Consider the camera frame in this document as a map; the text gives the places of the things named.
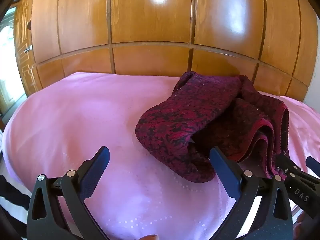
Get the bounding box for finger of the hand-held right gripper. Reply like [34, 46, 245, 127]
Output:
[276, 152, 300, 178]
[306, 156, 320, 177]

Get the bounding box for person's striped clothing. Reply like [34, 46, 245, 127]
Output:
[0, 174, 34, 232]

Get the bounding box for bright window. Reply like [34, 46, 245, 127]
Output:
[0, 7, 27, 117]

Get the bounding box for pink bedsheet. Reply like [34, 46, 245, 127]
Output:
[2, 71, 320, 240]

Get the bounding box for wooden wardrobe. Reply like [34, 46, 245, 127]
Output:
[29, 0, 318, 102]

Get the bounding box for carved wooden door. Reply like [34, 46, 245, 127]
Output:
[14, 0, 42, 98]

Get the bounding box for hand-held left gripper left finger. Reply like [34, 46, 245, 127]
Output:
[27, 146, 110, 240]

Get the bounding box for dark red floral garment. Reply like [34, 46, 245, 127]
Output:
[135, 71, 290, 182]

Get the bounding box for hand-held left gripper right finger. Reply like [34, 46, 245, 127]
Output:
[209, 147, 293, 240]

